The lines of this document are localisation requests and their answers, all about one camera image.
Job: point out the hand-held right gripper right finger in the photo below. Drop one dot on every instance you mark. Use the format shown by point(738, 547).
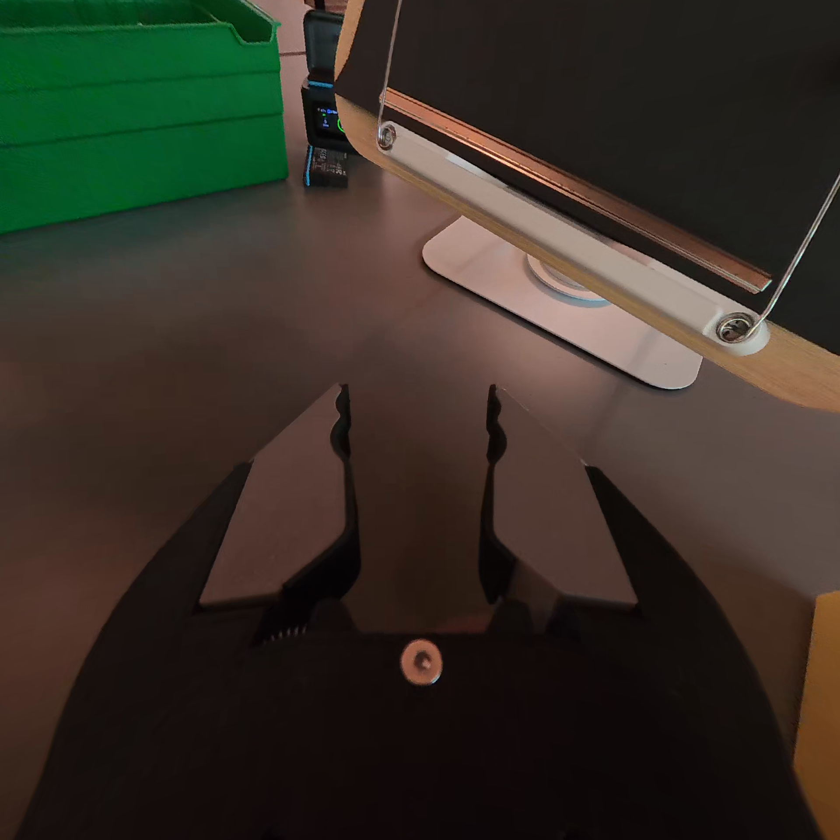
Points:
point(558, 525)

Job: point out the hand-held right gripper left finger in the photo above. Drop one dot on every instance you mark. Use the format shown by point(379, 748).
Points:
point(282, 525)

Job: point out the yellow plastic bin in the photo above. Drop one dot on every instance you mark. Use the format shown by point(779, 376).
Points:
point(820, 722)

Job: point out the small black box blue edge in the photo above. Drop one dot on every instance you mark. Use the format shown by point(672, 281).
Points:
point(325, 169)

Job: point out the black power bank with display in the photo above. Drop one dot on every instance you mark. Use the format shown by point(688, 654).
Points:
point(318, 124)

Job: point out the large green plastic bin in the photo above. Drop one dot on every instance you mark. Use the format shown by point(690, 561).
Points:
point(131, 131)

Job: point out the black wooden book stand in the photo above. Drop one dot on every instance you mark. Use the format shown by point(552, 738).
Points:
point(590, 79)

